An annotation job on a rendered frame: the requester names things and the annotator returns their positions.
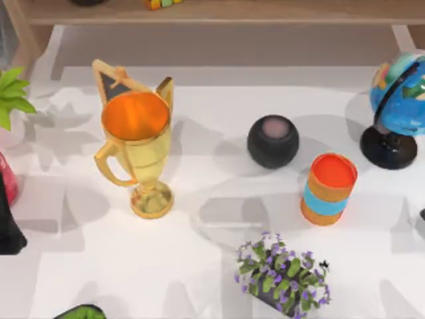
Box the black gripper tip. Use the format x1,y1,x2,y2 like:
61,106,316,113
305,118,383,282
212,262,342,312
0,172,28,256

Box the red container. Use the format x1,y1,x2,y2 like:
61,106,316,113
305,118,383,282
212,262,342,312
0,152,19,207

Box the wooden shelf unit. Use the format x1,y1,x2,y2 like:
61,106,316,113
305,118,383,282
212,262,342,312
0,0,425,80

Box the blue globe on black stand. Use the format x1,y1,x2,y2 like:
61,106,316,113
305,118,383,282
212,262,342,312
360,50,425,171

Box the black round speaker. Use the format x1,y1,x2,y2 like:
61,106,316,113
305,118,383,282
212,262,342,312
246,114,300,169

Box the gold trophy cup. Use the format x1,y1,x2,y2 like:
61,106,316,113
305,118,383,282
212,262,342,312
91,58,175,219

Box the green leafy plant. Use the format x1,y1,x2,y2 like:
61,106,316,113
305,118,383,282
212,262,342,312
0,66,38,132

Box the green plant in black pot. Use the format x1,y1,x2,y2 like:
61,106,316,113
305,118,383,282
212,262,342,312
52,302,107,319

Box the colourful block toy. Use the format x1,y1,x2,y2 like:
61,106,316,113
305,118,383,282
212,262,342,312
143,0,185,11

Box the orange and blue can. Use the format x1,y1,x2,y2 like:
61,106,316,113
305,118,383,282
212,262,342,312
300,152,359,227

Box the purple flower pot plant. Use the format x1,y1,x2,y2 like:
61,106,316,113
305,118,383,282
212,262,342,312
234,231,332,319

